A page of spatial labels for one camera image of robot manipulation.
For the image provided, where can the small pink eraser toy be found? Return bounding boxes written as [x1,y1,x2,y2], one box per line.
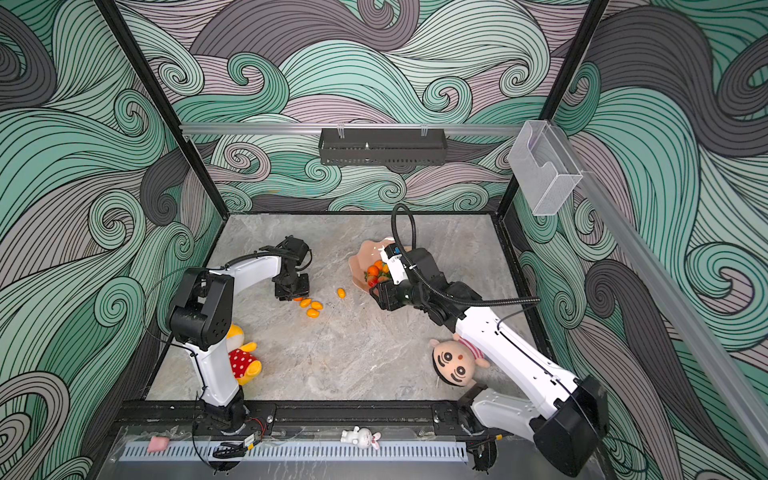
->
[147,436,170,454]

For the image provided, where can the aluminium rail wall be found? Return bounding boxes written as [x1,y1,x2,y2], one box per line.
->
[180,122,522,137]
[548,122,768,457]

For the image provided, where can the black wall tray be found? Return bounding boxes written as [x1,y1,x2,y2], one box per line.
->
[318,129,448,169]

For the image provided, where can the pink fruit bowl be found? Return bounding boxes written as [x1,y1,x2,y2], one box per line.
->
[348,237,394,292]

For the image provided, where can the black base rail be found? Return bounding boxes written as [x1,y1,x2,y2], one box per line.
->
[113,399,595,436]

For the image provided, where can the pig-face plush doll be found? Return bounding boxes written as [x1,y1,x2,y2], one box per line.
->
[430,334,491,387]

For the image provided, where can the white bunny figurine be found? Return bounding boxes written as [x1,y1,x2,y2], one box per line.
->
[340,426,381,450]

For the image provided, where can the yellow plush toy red dress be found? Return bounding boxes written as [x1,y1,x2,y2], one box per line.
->
[226,324,263,386]

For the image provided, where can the clear plastic wall bin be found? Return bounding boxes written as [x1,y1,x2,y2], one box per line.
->
[507,120,583,217]

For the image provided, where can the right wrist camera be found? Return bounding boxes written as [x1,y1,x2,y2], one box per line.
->
[381,243,408,285]

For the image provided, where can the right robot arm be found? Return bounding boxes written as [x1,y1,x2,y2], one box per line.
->
[369,204,609,477]

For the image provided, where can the aluminium rail right wall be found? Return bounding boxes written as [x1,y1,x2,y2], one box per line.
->
[548,122,768,457]

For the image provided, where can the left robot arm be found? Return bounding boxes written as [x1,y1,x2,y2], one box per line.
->
[168,235,312,432]

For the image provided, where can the aluminium rail back wall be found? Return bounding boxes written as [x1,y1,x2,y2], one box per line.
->
[180,122,522,137]

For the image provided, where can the white slotted cable duct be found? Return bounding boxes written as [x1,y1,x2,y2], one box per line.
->
[117,441,469,463]

